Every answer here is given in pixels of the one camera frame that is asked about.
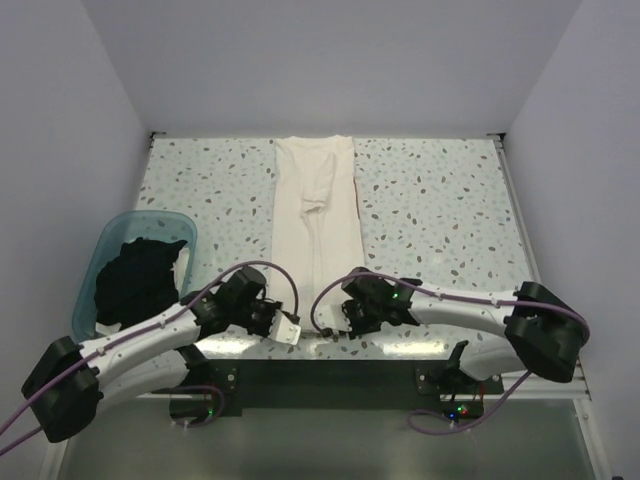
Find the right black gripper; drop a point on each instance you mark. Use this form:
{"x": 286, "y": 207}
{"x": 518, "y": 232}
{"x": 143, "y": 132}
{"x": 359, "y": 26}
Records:
{"x": 356, "y": 330}

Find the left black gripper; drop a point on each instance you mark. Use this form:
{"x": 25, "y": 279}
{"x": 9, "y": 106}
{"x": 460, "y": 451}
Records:
{"x": 272, "y": 306}

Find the white t-shirt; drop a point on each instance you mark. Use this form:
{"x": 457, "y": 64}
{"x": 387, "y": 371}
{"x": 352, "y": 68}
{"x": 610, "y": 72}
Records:
{"x": 316, "y": 230}

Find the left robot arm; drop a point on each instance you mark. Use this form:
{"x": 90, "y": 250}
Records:
{"x": 74, "y": 381}

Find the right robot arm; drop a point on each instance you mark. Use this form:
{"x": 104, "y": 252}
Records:
{"x": 525, "y": 329}

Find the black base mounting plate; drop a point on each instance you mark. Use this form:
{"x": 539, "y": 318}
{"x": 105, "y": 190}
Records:
{"x": 228, "y": 387}

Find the black clothes in basket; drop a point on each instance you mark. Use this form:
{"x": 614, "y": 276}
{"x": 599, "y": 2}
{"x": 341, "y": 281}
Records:
{"x": 144, "y": 280}

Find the blue plastic basket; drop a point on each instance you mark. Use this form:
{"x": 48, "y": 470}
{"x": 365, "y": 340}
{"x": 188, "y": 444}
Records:
{"x": 164, "y": 226}

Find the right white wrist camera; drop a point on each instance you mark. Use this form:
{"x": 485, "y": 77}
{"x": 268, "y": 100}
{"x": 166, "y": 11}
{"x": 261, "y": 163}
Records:
{"x": 331, "y": 320}

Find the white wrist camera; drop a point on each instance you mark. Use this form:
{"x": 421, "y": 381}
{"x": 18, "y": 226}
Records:
{"x": 331, "y": 320}
{"x": 285, "y": 328}

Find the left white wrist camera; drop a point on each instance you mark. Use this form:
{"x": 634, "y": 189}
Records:
{"x": 285, "y": 328}

